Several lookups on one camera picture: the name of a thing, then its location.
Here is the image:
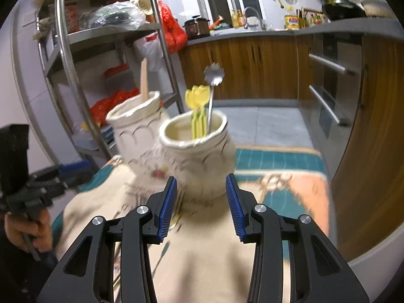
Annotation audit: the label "wooden chopstick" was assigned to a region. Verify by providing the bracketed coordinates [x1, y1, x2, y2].
[140, 58, 148, 102]

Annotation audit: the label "yellow green tulip spoon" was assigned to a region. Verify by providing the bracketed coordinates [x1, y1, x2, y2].
[185, 86, 202, 140]

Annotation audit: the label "yellow green tulip fork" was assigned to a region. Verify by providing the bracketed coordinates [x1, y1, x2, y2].
[192, 86, 210, 140]

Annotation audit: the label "silver flower spoon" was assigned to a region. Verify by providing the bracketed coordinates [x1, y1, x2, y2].
[204, 63, 225, 134]

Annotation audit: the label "gold metal fork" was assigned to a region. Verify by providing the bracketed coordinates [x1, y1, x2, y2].
[113, 242, 121, 291]

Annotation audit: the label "person's left hand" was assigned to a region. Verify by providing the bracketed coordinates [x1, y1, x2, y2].
[4, 209, 53, 253]

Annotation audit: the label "red plastic bag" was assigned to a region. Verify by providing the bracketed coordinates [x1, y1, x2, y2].
[90, 88, 140, 127]

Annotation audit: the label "wooden base cabinets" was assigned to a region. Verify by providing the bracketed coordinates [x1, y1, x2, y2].
[180, 34, 403, 260]

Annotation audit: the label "printed quilted table mat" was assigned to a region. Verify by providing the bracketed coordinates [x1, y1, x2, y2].
[52, 146, 335, 302]

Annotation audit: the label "white ceramic double utensil holder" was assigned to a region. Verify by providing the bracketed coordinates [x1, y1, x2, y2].
[106, 91, 236, 203]

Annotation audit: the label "steel storage shelf rack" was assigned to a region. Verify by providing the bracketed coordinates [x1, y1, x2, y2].
[36, 0, 184, 160]

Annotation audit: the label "clear bag on shelf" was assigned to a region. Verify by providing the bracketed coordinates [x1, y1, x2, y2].
[86, 2, 146, 30]

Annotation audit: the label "hanging red white bag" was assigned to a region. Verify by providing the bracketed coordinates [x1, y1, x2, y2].
[133, 0, 188, 73]

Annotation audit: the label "dark electric pressure cooker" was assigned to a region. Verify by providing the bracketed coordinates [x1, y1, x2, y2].
[184, 15, 210, 40]

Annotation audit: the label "built-in steel oven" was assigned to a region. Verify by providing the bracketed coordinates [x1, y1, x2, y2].
[308, 33, 362, 179]

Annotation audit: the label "chrome sink faucet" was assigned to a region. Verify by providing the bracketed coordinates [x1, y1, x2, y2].
[243, 6, 267, 31]

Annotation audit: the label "yellow tin can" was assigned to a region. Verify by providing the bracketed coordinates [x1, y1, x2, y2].
[284, 15, 300, 30]

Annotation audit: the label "black wok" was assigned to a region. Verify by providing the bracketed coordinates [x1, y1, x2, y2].
[322, 0, 366, 21]

